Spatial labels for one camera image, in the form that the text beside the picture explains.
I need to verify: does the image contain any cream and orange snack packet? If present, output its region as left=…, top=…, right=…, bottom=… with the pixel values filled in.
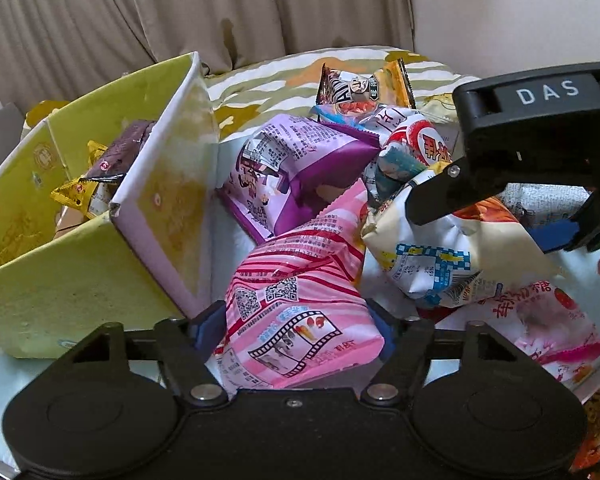
left=360, top=167, right=566, bottom=308

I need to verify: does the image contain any yellow snack packet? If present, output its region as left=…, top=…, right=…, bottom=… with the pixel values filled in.
left=50, top=140, right=126, bottom=221

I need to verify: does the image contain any beige curtain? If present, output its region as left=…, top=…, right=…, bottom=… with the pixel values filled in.
left=0, top=0, right=416, bottom=111

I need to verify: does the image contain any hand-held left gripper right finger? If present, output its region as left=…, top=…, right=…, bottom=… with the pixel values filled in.
left=362, top=305, right=536, bottom=406

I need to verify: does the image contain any pink striped snack packet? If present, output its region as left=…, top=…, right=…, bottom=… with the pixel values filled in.
left=212, top=177, right=386, bottom=393

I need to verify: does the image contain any white printed snack packet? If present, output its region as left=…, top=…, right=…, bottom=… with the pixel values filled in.
left=500, top=182, right=596, bottom=241

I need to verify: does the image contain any light blue white snack packet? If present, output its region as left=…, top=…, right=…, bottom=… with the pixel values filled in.
left=310, top=102, right=421, bottom=136

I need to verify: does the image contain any purple snack packet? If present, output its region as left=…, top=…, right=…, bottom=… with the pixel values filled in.
left=215, top=114, right=381, bottom=243

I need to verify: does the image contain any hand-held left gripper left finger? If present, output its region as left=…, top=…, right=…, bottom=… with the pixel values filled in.
left=55, top=302, right=229, bottom=406

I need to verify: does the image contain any red and white snack packet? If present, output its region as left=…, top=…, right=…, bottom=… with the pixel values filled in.
left=362, top=112, right=461, bottom=206

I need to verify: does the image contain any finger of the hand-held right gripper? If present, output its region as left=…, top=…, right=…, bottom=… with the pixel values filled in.
left=527, top=190, right=600, bottom=256
left=409, top=157, right=483, bottom=227

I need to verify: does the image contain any brown snack packet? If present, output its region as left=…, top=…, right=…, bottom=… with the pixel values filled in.
left=82, top=120, right=158, bottom=183

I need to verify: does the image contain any grey headboard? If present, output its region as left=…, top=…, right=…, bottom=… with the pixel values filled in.
left=0, top=102, right=27, bottom=161

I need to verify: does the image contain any striped floral blanket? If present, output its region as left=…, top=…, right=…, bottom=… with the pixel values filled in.
left=25, top=47, right=486, bottom=146

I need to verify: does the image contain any pink strawberry candy packet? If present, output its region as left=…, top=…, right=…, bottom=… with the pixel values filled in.
left=430, top=280, right=600, bottom=401

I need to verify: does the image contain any dark snack packet orange edge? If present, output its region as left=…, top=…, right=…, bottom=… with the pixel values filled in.
left=312, top=57, right=418, bottom=123

